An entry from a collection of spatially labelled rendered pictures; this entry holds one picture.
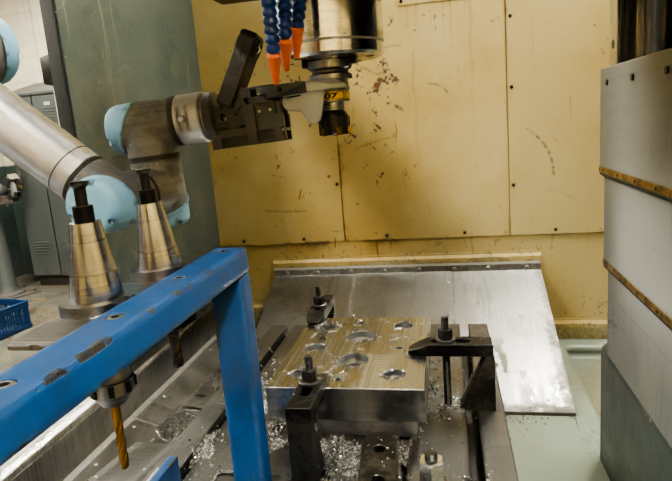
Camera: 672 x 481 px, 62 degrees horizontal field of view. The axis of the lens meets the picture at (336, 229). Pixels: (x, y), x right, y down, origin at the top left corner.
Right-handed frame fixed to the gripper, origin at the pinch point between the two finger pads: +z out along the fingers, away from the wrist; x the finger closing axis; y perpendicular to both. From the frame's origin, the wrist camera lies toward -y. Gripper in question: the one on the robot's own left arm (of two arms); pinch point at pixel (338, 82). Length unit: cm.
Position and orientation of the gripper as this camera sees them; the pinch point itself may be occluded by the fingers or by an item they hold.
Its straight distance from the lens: 83.7
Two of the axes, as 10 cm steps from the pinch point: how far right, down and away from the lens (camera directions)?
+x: -1.1, 1.9, -9.8
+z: 9.8, -1.1, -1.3
